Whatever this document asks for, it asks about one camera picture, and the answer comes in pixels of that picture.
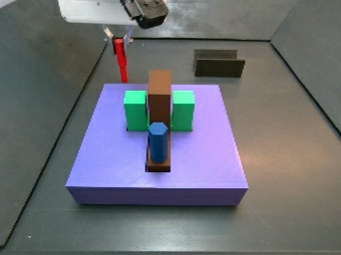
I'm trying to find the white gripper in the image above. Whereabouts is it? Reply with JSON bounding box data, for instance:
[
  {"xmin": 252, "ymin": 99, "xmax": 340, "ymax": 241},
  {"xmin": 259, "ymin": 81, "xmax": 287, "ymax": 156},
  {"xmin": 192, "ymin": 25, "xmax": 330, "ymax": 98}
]
[{"xmin": 58, "ymin": 0, "xmax": 137, "ymax": 55}]

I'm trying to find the red cylindrical peg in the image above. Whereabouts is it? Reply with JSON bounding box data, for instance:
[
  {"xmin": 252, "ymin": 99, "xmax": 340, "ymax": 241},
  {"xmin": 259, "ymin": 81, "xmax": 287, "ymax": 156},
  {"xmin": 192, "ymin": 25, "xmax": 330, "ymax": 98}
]
[{"xmin": 114, "ymin": 39, "xmax": 129, "ymax": 83}]

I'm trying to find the purple base board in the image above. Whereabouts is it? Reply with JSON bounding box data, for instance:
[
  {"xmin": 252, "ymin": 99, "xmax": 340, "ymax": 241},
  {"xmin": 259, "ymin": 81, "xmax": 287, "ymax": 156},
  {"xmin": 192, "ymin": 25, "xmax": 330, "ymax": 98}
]
[{"xmin": 68, "ymin": 84, "xmax": 248, "ymax": 205}]

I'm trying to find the brown upright block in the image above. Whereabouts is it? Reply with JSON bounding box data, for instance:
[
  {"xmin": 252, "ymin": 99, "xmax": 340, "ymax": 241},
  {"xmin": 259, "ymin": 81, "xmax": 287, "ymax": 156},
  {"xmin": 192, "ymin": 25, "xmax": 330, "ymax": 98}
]
[{"xmin": 148, "ymin": 70, "xmax": 172, "ymax": 172}]

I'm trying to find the green block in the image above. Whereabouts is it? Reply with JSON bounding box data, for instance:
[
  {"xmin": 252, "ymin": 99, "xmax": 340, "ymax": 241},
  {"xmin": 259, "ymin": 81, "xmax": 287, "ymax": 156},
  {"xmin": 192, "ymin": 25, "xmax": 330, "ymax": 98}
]
[
  {"xmin": 125, "ymin": 91, "xmax": 149, "ymax": 131},
  {"xmin": 172, "ymin": 91, "xmax": 195, "ymax": 131}
]

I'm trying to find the blue hexagonal peg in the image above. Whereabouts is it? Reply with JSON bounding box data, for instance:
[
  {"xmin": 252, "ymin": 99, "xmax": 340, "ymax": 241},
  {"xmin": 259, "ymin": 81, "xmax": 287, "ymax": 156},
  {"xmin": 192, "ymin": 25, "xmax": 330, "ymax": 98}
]
[{"xmin": 149, "ymin": 123, "xmax": 169, "ymax": 163}]

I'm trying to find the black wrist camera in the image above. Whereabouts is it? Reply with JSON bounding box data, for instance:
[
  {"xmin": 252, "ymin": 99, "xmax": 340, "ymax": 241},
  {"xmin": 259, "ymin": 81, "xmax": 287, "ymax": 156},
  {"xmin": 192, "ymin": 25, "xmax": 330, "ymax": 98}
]
[{"xmin": 121, "ymin": 0, "xmax": 170, "ymax": 30}]

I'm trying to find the black angled bracket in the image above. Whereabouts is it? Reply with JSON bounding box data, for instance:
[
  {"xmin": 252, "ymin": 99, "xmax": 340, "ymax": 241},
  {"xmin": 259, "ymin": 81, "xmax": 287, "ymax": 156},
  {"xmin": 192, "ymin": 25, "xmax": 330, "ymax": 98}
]
[{"xmin": 193, "ymin": 49, "xmax": 245, "ymax": 78}]

